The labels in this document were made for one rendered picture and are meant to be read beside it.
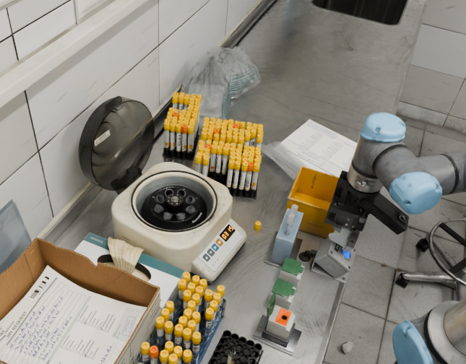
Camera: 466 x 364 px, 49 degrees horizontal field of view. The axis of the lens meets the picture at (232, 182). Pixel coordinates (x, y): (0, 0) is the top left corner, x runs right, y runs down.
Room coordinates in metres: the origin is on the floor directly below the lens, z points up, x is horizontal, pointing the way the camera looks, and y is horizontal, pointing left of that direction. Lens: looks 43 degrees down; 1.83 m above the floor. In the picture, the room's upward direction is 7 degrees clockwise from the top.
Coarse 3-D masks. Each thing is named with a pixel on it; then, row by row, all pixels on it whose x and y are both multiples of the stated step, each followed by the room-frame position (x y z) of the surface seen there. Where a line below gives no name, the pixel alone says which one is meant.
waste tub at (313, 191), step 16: (304, 176) 1.01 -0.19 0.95; (320, 176) 1.00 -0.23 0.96; (336, 176) 0.99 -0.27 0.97; (304, 192) 1.01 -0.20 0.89; (320, 192) 1.00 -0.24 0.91; (288, 208) 0.89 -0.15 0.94; (304, 208) 0.88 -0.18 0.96; (320, 208) 0.87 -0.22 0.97; (304, 224) 0.88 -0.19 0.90; (320, 224) 0.87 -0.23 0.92
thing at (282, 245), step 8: (296, 216) 0.83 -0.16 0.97; (296, 224) 0.81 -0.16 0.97; (280, 232) 0.78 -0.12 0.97; (296, 232) 0.78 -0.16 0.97; (272, 240) 0.83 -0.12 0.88; (280, 240) 0.76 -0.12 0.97; (288, 240) 0.75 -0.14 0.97; (296, 240) 0.84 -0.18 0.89; (272, 248) 0.80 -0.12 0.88; (280, 248) 0.76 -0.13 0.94; (288, 248) 0.75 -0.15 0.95; (296, 248) 0.81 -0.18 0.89; (272, 256) 0.76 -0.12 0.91; (280, 256) 0.75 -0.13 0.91; (288, 256) 0.75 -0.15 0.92; (296, 256) 0.78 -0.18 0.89; (272, 264) 0.76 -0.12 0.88; (280, 264) 0.75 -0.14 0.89
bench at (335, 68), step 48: (288, 0) 2.30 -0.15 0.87; (336, 0) 2.63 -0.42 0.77; (384, 0) 2.56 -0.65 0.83; (288, 48) 1.84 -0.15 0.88; (336, 48) 1.89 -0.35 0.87; (384, 48) 1.94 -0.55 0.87; (240, 96) 1.46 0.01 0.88; (288, 96) 1.50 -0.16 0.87; (336, 96) 1.53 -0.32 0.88; (384, 96) 1.57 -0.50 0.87; (96, 192) 0.91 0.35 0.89; (288, 192) 1.02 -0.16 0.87; (48, 240) 0.73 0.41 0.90; (240, 288) 0.68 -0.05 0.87; (336, 288) 0.71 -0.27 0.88; (240, 336) 0.56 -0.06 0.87
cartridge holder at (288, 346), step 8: (264, 320) 0.60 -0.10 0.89; (256, 328) 0.58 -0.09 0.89; (264, 328) 0.56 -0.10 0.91; (256, 336) 0.56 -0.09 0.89; (264, 336) 0.55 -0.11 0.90; (272, 336) 0.55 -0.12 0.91; (288, 336) 0.55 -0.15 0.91; (296, 336) 0.57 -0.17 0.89; (272, 344) 0.55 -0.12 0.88; (280, 344) 0.54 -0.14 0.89; (288, 344) 0.55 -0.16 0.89; (296, 344) 0.55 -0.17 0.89; (288, 352) 0.53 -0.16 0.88
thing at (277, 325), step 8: (272, 312) 0.58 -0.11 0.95; (280, 312) 0.58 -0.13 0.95; (288, 312) 0.58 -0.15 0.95; (272, 320) 0.56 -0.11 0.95; (280, 320) 0.56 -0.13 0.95; (288, 320) 0.56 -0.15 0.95; (272, 328) 0.56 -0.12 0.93; (280, 328) 0.55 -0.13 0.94; (288, 328) 0.55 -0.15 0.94; (280, 336) 0.55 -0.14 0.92
